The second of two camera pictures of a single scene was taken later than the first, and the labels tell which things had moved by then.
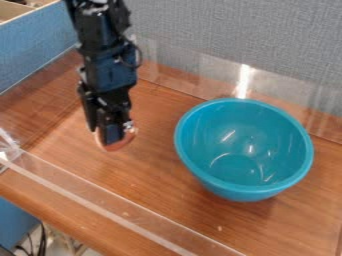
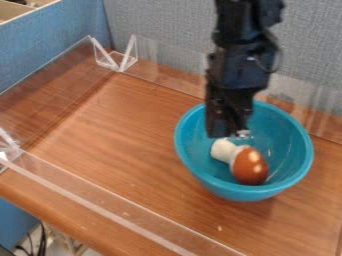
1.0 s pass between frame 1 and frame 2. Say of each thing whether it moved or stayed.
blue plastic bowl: stayed
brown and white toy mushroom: moved
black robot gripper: moved
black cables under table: stayed
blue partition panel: stayed
